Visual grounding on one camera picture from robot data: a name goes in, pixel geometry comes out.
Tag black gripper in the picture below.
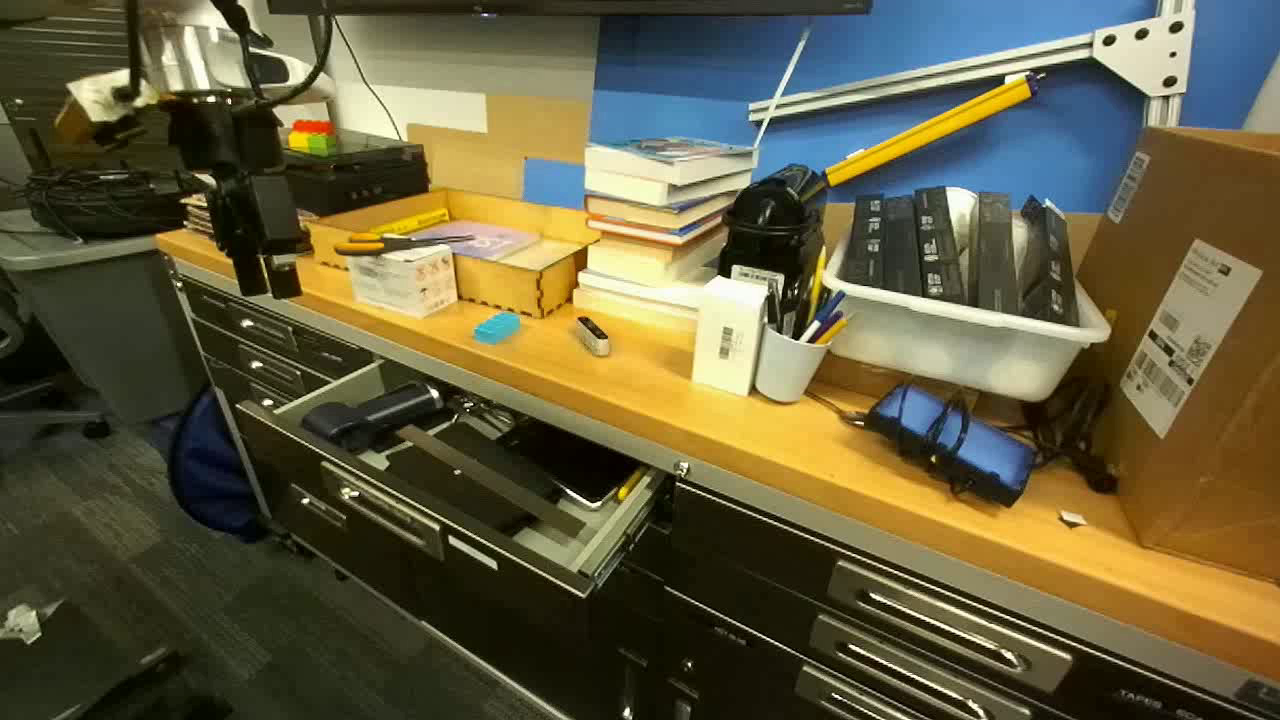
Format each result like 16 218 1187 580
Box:
204 170 314 303

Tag blue building block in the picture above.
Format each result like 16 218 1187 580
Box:
472 308 528 350

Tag grey metal drawer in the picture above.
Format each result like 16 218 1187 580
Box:
235 356 674 606

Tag black tool in drawer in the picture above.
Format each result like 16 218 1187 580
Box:
295 382 448 457

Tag black drawer cabinet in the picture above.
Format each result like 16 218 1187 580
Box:
172 273 1280 720

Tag black flat case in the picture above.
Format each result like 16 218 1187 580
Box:
271 138 431 218

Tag white warning label sheet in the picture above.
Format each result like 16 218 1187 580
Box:
349 241 459 320

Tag coloured toy blocks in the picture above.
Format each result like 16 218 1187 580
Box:
283 116 338 161

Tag yellow flat item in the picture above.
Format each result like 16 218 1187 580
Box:
377 204 457 245

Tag grey bin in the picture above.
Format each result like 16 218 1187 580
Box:
0 212 211 432

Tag black bag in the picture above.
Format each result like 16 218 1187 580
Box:
26 165 193 245

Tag dark blue bag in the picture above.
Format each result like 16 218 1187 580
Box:
169 383 271 543

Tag purple booklet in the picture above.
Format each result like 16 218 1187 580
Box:
414 218 544 263

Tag wooden tray box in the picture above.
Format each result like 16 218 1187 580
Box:
300 188 599 320

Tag grey metal bar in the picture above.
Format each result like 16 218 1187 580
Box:
397 419 593 536

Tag small silver stick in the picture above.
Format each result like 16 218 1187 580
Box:
574 311 618 361

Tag stack of books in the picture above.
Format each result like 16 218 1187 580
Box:
574 132 760 334

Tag crumpled white paper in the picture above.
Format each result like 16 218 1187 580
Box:
0 598 64 651

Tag white rectangular box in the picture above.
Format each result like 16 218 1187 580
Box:
692 273 772 402

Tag black desk device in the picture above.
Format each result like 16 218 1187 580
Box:
717 161 834 294

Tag white pen cup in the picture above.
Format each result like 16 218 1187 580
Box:
751 320 834 409

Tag white thin strip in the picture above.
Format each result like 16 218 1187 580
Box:
747 24 815 158

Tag black flat box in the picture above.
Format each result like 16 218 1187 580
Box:
1016 195 1084 327
965 188 1028 317
841 195 894 288
883 188 973 303

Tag yellow rod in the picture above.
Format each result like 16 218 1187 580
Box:
822 72 1041 194

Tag white plastic bin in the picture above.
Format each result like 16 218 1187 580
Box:
822 195 1116 409

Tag blue pouch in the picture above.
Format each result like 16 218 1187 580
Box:
864 382 1041 507

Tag brown cardboard box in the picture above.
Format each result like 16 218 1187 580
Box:
1076 126 1280 583

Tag yellow handled scissors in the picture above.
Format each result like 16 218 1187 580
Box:
333 229 427 262

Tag white metal rail bracket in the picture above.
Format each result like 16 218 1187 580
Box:
743 0 1199 132

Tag black cable bundle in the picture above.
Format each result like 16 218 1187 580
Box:
1026 373 1126 497

